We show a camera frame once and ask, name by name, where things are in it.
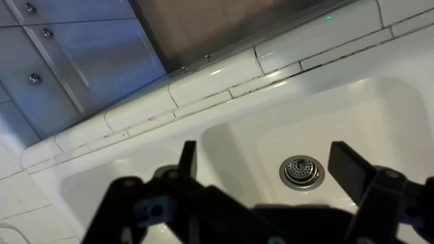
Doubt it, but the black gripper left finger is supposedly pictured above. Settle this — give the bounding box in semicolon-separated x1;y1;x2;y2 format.
80;140;255;244

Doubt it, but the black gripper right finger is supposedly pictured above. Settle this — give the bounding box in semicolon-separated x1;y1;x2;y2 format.
329;140;434;244

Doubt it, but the metal sink drain strainer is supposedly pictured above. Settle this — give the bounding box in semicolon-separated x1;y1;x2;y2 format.
278;155;327;191

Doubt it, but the white double basin sink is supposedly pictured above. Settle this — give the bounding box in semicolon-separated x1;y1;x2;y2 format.
27;24;434;244

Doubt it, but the grey panelled cabinet front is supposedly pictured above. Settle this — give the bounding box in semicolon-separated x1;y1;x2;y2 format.
0;0;168;146

